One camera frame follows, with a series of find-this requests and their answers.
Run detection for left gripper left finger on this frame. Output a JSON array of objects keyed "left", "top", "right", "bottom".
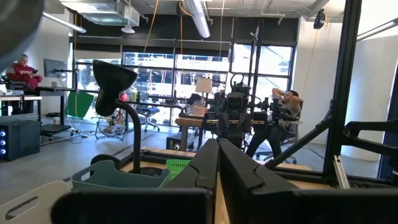
[{"left": 51, "top": 138, "right": 220, "bottom": 224}]

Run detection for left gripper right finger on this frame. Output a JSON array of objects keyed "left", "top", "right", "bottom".
[{"left": 219, "top": 138, "right": 398, "bottom": 224}]

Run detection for green plastic mesh basket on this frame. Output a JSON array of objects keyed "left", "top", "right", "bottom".
[{"left": 165, "top": 159, "right": 191, "bottom": 181}]

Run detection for monitor on arm mount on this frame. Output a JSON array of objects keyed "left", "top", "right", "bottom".
[{"left": 43, "top": 58, "right": 68, "bottom": 79}]

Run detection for wooden top desk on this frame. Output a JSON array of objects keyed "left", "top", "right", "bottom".
[
  {"left": 175, "top": 115, "right": 220, "bottom": 152},
  {"left": 0, "top": 94, "right": 43, "bottom": 116}
]

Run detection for table lamp white shade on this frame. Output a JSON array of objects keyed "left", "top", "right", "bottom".
[{"left": 194, "top": 77, "right": 213, "bottom": 108}]

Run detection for person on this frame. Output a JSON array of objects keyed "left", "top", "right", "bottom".
[
  {"left": 245, "top": 87, "right": 305, "bottom": 159},
  {"left": 5, "top": 53, "right": 44, "bottom": 91}
]

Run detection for dark teal plastic bin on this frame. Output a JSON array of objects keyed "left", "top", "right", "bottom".
[{"left": 70, "top": 159, "right": 172, "bottom": 190}]

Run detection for black office chair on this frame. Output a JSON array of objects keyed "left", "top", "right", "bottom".
[{"left": 136, "top": 104, "right": 162, "bottom": 133}]

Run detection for round floor fan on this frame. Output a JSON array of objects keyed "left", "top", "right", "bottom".
[{"left": 94, "top": 108, "right": 127, "bottom": 141}]

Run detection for white ceiling pipe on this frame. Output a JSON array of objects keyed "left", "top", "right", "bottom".
[{"left": 183, "top": 0, "right": 212, "bottom": 39}]

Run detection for black gooseneck desk lamp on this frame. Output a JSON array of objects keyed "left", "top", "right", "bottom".
[{"left": 90, "top": 58, "right": 169, "bottom": 179}]

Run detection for green panel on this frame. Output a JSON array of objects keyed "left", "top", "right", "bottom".
[{"left": 66, "top": 90, "right": 95, "bottom": 119}]

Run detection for grey plastic bin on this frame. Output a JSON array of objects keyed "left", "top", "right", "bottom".
[{"left": 0, "top": 180, "right": 73, "bottom": 224}]

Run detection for black desk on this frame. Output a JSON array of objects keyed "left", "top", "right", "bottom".
[{"left": 34, "top": 86, "right": 78, "bottom": 126}]

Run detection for ceiling air unit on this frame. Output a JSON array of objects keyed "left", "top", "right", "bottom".
[{"left": 60, "top": 0, "right": 141, "bottom": 27}]

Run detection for long ceiling light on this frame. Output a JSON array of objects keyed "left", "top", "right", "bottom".
[
  {"left": 42, "top": 11, "right": 88, "bottom": 34},
  {"left": 356, "top": 17, "right": 398, "bottom": 42}
]

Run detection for black computer tower blue lights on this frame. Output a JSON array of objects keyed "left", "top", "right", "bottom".
[{"left": 0, "top": 119, "right": 42, "bottom": 162}]

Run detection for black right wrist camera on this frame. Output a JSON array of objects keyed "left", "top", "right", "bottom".
[{"left": 226, "top": 92, "right": 247, "bottom": 112}]

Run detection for black aluminium table frame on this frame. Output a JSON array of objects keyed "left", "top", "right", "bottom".
[{"left": 121, "top": 0, "right": 398, "bottom": 189}]

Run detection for black wall camera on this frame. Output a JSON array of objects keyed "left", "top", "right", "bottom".
[{"left": 313, "top": 8, "right": 328, "bottom": 30}]

